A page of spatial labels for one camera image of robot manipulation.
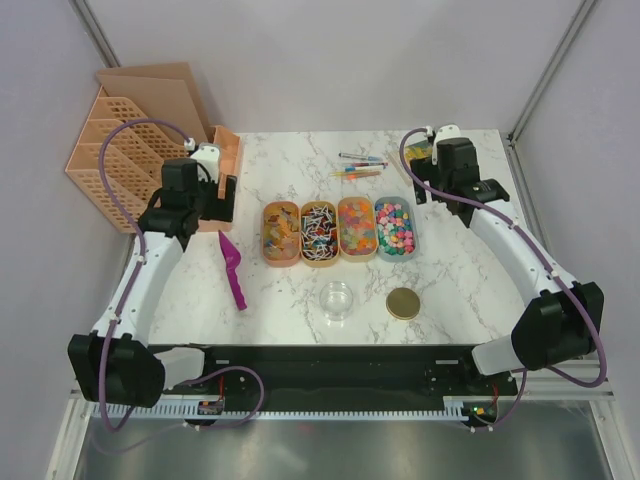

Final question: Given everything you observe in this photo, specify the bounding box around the peach tray of gummy candies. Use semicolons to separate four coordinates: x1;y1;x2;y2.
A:
261;201;301;268

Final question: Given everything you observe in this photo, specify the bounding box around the clear glass jar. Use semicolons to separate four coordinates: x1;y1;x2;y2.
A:
319;281;354;321

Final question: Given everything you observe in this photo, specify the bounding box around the aluminium frame rail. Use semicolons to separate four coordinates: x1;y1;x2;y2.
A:
522;360;615;401

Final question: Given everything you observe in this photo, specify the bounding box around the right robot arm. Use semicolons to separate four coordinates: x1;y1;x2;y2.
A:
405;125;607;394

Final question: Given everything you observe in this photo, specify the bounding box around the tan tray of translucent stars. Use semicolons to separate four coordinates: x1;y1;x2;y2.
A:
338;197;379;262

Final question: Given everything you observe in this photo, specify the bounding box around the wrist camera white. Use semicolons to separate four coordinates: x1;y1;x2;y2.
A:
185;142;221;182
426;124;461;147

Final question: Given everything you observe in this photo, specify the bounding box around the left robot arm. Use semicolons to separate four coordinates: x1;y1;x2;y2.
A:
68;155;220;408

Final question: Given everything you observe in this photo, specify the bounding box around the peach plastic file organizer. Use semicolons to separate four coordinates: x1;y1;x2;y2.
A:
65;62;243;233

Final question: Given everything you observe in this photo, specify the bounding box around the magenta plastic scoop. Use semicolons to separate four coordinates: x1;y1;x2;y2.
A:
218;231;247;311

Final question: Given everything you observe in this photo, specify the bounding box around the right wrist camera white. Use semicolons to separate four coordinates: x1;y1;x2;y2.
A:
426;124;461;147

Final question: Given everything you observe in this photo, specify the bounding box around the red blue pen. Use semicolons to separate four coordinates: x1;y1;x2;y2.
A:
343;162;388;171

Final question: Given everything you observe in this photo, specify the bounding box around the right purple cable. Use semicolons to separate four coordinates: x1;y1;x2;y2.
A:
398;127;609;389

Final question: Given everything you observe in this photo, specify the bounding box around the grey tray of colourful stars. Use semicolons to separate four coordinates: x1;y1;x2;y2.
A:
374;196;418;263

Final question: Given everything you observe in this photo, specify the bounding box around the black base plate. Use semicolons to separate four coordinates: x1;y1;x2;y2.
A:
175;345;517;411

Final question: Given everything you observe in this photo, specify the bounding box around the yellow illustrated book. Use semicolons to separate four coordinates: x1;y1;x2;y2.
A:
385;140;432;186

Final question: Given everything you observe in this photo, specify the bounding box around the tan tray of lollipops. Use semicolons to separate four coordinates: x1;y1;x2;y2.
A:
300;201;339;268

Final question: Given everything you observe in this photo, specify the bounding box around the white slotted cable duct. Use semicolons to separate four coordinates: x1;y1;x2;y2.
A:
92;396;501;420

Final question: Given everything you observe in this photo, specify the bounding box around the gold metal lid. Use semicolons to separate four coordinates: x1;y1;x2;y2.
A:
386;287;421;321

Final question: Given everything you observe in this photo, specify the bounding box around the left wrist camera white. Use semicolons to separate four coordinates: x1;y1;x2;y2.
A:
185;142;221;182

